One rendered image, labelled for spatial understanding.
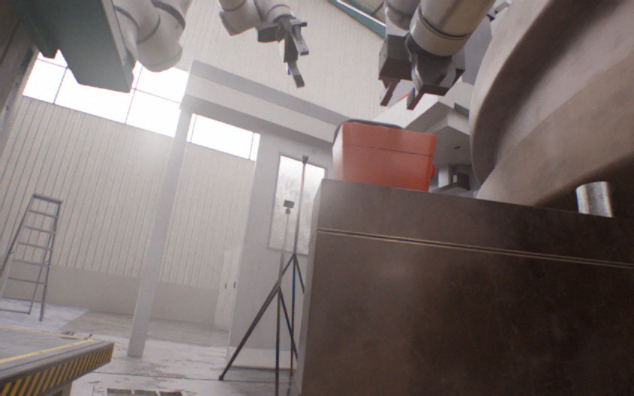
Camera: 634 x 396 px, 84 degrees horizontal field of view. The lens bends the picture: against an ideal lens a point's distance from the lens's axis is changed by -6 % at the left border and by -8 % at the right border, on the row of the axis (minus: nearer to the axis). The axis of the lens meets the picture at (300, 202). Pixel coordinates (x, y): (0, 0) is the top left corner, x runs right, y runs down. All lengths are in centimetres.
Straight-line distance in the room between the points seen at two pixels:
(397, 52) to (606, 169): 71
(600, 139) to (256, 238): 295
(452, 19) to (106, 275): 1341
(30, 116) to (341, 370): 1483
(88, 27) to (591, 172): 131
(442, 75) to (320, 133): 355
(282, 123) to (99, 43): 297
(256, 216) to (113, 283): 1039
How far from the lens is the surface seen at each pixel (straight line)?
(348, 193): 70
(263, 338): 360
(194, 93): 372
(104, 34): 105
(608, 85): 124
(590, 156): 122
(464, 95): 381
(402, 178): 75
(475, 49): 449
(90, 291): 1367
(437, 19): 56
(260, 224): 364
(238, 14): 129
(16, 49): 111
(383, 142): 76
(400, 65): 65
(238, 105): 380
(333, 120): 424
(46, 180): 1436
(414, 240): 71
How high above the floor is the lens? 43
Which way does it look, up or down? 18 degrees up
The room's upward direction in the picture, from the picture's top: 6 degrees clockwise
